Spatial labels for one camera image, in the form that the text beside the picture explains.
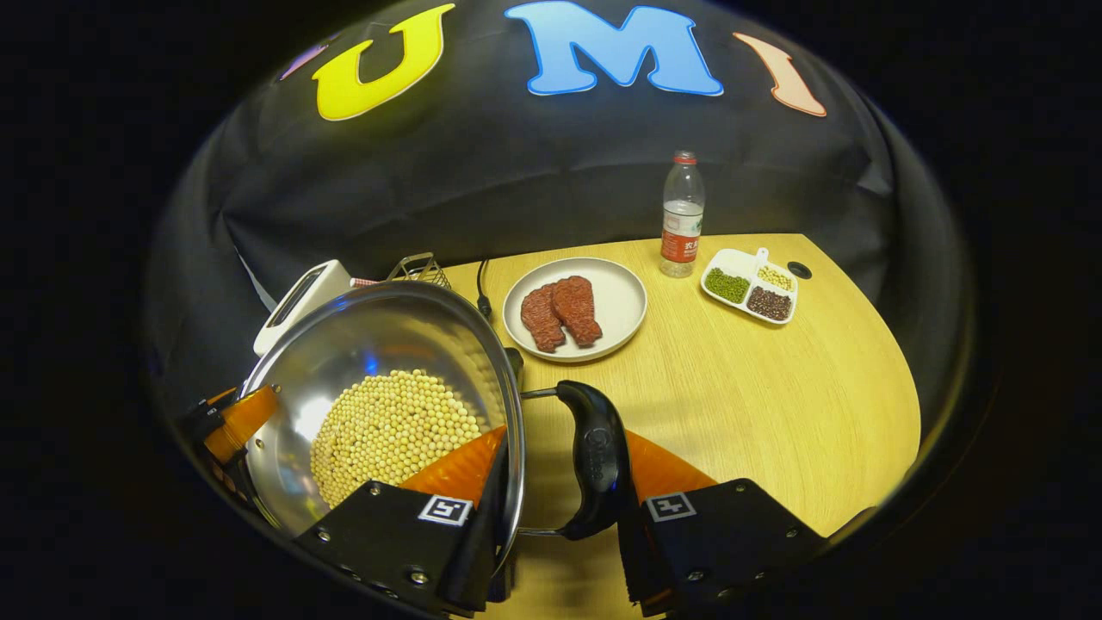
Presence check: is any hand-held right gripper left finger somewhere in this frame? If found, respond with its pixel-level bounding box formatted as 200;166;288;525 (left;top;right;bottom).
293;425;517;617

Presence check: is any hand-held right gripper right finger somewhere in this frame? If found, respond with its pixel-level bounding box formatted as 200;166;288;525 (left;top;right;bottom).
616;429;827;617

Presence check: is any stainless steel pot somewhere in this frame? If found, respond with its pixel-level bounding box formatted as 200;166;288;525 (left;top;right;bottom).
241;280;638;565

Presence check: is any white toaster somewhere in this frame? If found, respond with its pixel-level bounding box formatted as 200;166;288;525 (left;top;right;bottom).
253;259;354;357

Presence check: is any pile of soybeans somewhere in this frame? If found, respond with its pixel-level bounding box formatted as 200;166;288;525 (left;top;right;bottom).
310;369;487;509

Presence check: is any red meat steak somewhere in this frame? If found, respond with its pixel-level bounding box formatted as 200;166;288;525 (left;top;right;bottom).
551;276;604;348
520;283;567;354

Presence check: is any round white plate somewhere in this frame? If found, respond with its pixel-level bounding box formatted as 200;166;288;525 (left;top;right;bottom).
503;257;648;363

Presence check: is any pile of green beans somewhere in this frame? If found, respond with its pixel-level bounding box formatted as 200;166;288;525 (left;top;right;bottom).
705;268;751;304

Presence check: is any pile of dark red beans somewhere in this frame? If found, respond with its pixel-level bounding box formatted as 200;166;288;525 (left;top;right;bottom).
746;286;793;321

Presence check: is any white divided dish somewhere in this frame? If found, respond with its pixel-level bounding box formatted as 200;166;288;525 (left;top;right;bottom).
700;247;799;326

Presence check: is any clear plastic water bottle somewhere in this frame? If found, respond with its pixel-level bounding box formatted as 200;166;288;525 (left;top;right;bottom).
659;151;707;278

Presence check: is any metal wire rack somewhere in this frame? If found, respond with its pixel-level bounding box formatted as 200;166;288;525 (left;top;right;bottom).
386;252;452;290

